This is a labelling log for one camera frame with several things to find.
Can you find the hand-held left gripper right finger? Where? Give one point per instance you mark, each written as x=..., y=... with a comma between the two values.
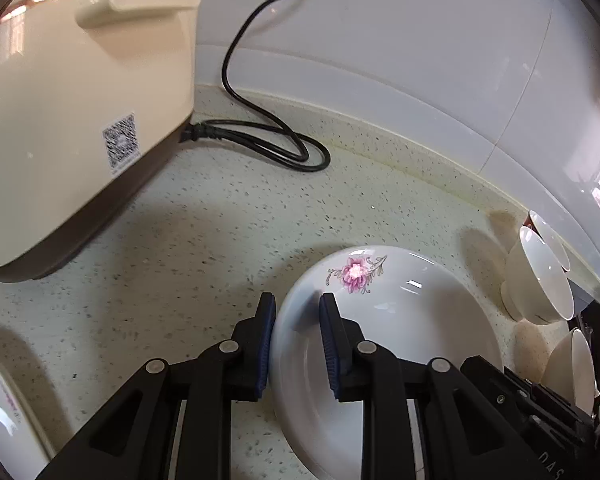
x=330, y=350

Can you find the small white floral plate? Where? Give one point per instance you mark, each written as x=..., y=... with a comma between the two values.
x=5, y=420

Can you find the large white green-rimmed bowl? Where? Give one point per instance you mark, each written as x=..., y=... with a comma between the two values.
x=575, y=375

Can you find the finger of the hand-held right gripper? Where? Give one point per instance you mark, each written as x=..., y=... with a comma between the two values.
x=500, y=390

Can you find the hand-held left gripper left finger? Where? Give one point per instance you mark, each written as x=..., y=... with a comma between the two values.
x=264, y=350

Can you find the cream rice cooker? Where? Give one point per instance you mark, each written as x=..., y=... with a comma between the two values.
x=80, y=110

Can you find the white pink floral bowl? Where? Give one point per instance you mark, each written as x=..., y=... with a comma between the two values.
x=522, y=280

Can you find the white bowl with red band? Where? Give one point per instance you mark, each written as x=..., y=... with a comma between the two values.
x=550, y=240

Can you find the large white floral plate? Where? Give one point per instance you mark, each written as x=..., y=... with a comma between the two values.
x=405, y=320

